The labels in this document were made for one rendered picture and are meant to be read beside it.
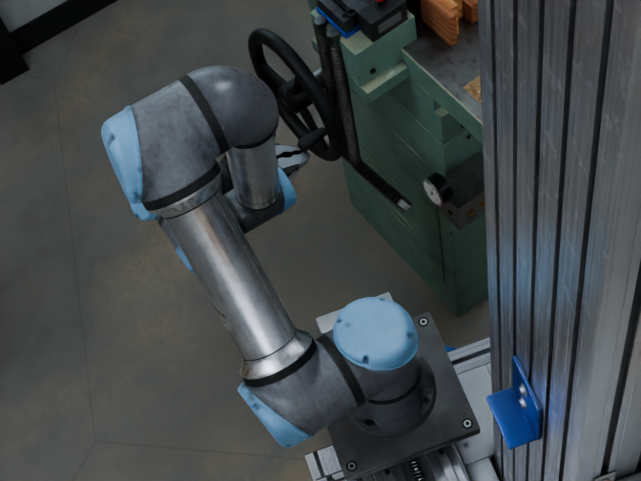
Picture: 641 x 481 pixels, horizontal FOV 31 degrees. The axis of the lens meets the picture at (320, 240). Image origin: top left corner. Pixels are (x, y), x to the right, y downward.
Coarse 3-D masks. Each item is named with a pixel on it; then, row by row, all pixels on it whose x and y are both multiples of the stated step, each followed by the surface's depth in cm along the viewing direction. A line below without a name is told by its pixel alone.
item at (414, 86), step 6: (408, 78) 213; (408, 84) 215; (414, 84) 212; (414, 90) 214; (420, 90) 212; (420, 96) 214; (426, 96) 211; (426, 102) 213; (432, 102) 210; (432, 108) 212; (438, 108) 212
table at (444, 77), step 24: (408, 48) 208; (432, 48) 207; (456, 48) 206; (384, 72) 210; (408, 72) 211; (432, 72) 204; (456, 72) 204; (432, 96) 208; (456, 96) 201; (480, 120) 197
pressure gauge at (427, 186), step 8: (432, 176) 219; (440, 176) 218; (424, 184) 221; (432, 184) 217; (440, 184) 217; (448, 184) 218; (440, 192) 217; (448, 192) 218; (432, 200) 222; (440, 200) 219; (448, 200) 220
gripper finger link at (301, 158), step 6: (294, 156) 209; (300, 156) 209; (306, 156) 210; (282, 162) 206; (288, 162) 207; (294, 162) 207; (300, 162) 208; (306, 162) 211; (282, 168) 205; (294, 174) 210
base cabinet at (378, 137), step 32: (352, 96) 247; (384, 96) 230; (384, 128) 241; (416, 128) 225; (384, 160) 254; (416, 160) 236; (448, 160) 224; (352, 192) 293; (416, 192) 248; (384, 224) 285; (416, 224) 262; (448, 224) 243; (480, 224) 251; (416, 256) 278; (448, 256) 256; (480, 256) 262; (448, 288) 271; (480, 288) 275
